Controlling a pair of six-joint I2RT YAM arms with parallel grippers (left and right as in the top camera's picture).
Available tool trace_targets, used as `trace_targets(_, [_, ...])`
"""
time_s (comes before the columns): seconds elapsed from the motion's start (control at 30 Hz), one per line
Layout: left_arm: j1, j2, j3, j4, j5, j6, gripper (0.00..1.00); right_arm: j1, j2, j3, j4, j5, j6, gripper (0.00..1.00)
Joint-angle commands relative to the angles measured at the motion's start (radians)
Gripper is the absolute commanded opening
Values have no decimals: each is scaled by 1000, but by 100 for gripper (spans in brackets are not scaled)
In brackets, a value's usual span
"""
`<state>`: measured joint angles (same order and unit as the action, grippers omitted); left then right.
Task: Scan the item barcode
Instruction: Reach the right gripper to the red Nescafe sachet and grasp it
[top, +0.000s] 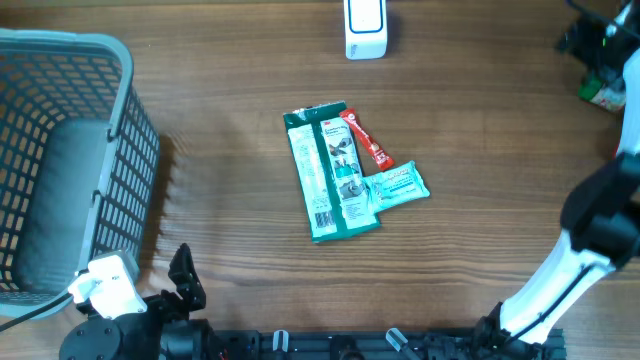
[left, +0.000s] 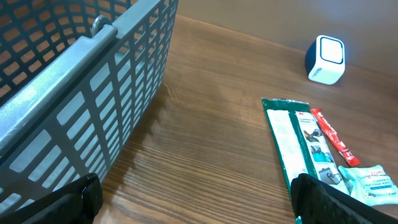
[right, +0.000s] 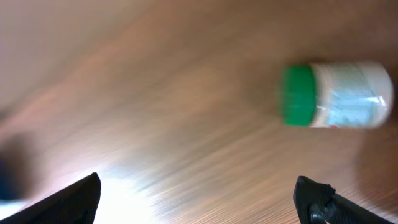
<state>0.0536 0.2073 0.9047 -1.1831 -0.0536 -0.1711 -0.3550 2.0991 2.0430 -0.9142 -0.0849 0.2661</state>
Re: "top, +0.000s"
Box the green lid jar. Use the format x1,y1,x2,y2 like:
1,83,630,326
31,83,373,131
578,74,626,112

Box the green sponge package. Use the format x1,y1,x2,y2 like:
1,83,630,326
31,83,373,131
283,101,380,243

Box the red candy bar wrapper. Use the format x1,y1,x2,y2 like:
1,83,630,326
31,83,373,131
340,108,395,171

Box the teal wet wipes pack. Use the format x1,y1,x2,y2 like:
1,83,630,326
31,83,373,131
363,161,430,214

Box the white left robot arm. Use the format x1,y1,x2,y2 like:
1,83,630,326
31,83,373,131
59,243,228,359

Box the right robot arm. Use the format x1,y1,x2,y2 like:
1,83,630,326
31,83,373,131
471,1,639,359

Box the white barcode scanner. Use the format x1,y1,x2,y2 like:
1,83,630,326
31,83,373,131
343,0,388,61

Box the grey plastic shopping basket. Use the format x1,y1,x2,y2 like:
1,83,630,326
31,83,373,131
1,29,160,318

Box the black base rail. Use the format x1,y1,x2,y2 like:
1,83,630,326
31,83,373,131
207,328,568,360

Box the left camera cable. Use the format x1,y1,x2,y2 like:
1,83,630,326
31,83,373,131
0,292,76,334

